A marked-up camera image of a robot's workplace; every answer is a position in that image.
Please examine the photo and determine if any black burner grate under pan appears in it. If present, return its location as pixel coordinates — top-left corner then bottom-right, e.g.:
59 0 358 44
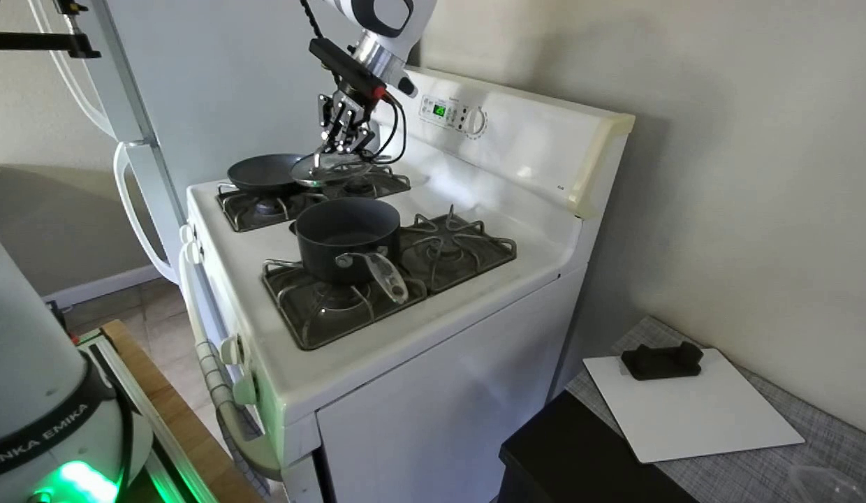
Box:
214 157 414 236

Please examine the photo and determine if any grey frying pan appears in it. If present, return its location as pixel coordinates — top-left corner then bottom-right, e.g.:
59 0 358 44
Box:
223 152 322 199

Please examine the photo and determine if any glass lid with metal handle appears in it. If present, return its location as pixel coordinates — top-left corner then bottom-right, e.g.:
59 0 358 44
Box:
290 152 378 194

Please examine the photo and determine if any small black device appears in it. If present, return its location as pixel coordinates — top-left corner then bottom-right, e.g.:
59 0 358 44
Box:
621 339 707 382

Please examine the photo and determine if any aluminium frame rail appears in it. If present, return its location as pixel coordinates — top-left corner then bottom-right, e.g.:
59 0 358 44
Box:
79 329 213 503

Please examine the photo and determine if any black box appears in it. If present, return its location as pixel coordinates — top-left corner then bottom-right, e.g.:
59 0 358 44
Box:
497 388 700 503

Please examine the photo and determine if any wooden board edge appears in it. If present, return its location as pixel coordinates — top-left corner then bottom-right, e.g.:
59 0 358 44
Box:
100 319 263 503

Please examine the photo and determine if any white oven door handle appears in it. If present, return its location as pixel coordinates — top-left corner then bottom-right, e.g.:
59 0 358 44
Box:
175 224 269 441

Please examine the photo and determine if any white fridge door handle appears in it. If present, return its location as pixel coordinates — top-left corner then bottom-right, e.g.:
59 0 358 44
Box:
26 0 124 143
108 136 188 287

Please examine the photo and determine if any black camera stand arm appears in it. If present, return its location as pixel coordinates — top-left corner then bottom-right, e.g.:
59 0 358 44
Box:
0 0 103 61

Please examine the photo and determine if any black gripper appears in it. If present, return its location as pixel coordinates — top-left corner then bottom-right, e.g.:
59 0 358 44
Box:
318 89 381 163

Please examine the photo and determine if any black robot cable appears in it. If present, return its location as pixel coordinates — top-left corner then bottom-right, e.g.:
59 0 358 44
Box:
295 0 410 168

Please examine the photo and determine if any black burner grate under pot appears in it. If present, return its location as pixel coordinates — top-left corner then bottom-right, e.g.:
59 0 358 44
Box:
260 203 523 356

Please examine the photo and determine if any grey refrigerator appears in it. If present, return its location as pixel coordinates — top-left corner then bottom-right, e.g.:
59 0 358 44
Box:
82 0 402 287

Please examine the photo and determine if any white flat board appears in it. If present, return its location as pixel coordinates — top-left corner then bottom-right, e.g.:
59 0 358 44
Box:
582 343 808 467

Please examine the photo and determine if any dark saucepan with metal handle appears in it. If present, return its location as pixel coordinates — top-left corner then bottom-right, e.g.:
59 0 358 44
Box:
290 194 414 307

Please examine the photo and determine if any white gas stove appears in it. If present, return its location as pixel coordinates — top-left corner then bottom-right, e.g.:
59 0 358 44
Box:
175 61 640 503

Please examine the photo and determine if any grey woven mat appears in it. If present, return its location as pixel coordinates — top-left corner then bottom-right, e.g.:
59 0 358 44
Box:
561 317 866 503

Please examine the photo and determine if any stove control panel with display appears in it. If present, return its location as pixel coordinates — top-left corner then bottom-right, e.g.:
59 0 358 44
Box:
417 92 488 136

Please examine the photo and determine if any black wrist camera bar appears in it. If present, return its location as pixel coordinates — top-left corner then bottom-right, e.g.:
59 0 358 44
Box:
308 37 388 106

